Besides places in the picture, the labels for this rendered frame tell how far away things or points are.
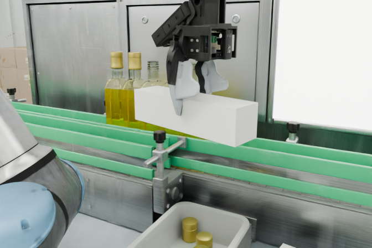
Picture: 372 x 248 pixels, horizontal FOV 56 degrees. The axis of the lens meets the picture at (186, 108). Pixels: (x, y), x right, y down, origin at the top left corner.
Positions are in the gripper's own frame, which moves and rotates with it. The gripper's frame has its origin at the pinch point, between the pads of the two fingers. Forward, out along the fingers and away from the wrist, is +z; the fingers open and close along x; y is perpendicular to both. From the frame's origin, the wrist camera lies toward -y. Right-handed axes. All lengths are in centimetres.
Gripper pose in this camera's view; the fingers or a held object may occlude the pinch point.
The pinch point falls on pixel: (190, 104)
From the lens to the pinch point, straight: 62.1
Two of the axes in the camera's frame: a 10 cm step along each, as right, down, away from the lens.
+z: 0.0, 9.7, 2.3
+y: 7.3, 1.6, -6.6
